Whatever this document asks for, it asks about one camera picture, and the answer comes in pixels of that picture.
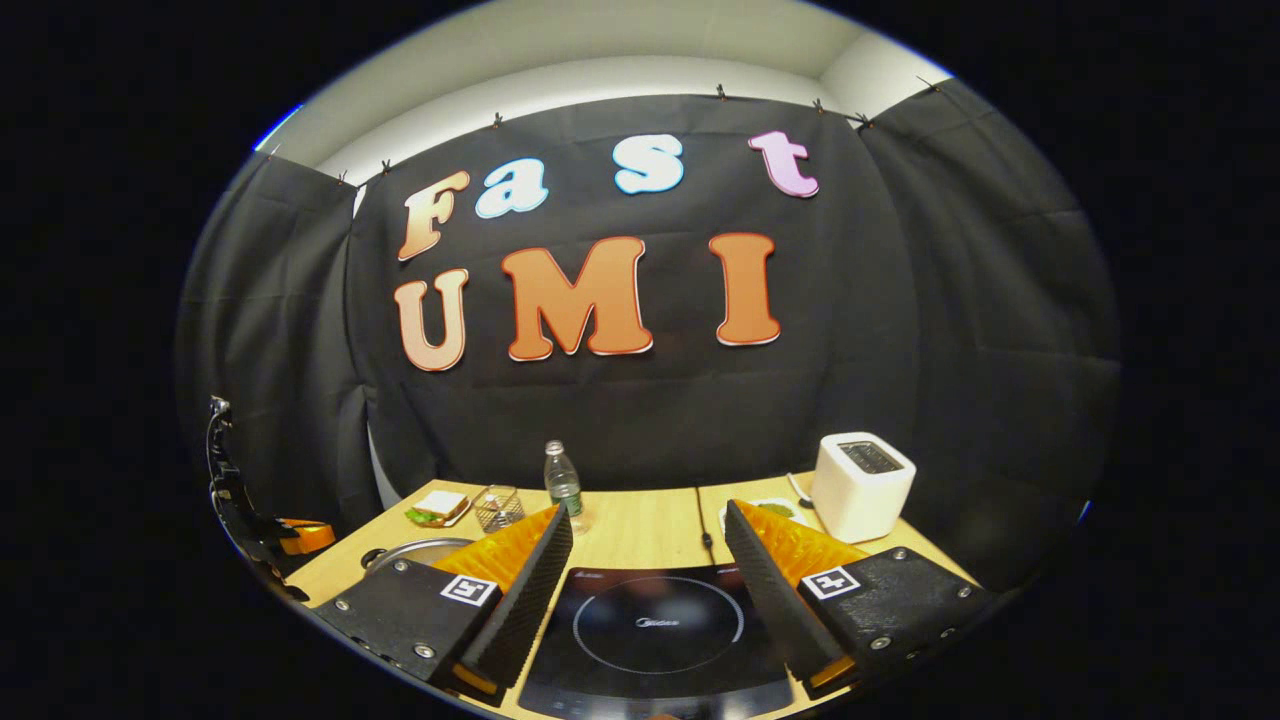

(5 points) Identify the row of small cloth clips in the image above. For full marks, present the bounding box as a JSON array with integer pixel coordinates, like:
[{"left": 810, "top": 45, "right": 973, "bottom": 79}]
[{"left": 262, "top": 76, "right": 941, "bottom": 189}]

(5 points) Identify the white toaster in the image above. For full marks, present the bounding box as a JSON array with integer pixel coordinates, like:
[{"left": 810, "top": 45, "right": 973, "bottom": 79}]
[{"left": 810, "top": 432, "right": 917, "bottom": 544}]

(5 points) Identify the ceiling light tube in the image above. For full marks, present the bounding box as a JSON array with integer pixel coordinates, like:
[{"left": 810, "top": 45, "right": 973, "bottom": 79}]
[{"left": 254, "top": 104, "right": 302, "bottom": 153}]

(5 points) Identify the black backdrop cloth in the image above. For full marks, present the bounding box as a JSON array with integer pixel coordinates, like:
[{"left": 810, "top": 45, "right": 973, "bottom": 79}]
[{"left": 175, "top": 75, "right": 1121, "bottom": 591}]

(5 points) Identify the black induction cooktop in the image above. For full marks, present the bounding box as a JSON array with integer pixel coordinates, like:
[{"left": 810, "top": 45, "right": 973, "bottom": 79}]
[{"left": 517, "top": 565, "right": 796, "bottom": 720}]

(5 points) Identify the wire mesh holder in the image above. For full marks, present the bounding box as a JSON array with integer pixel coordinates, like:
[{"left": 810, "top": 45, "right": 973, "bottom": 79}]
[{"left": 473, "top": 485, "right": 526, "bottom": 533}]

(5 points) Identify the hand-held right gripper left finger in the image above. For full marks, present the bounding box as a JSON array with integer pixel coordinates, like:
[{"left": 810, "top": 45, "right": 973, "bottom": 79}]
[{"left": 310, "top": 503, "right": 576, "bottom": 709}]

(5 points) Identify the clear plastic water bottle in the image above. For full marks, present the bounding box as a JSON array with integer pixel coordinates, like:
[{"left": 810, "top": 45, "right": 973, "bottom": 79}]
[{"left": 543, "top": 440, "right": 587, "bottom": 536}]

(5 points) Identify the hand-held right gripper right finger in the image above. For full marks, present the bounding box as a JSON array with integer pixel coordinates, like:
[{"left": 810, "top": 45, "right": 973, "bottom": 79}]
[{"left": 725, "top": 500, "right": 1006, "bottom": 701}]

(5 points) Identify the sandwich with lettuce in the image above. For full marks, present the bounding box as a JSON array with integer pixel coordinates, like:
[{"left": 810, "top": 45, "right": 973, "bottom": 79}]
[{"left": 406, "top": 490, "right": 469, "bottom": 526}]

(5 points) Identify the white divided bean dish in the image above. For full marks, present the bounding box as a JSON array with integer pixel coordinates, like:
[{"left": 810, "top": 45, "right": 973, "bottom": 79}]
[{"left": 718, "top": 497, "right": 816, "bottom": 536}]

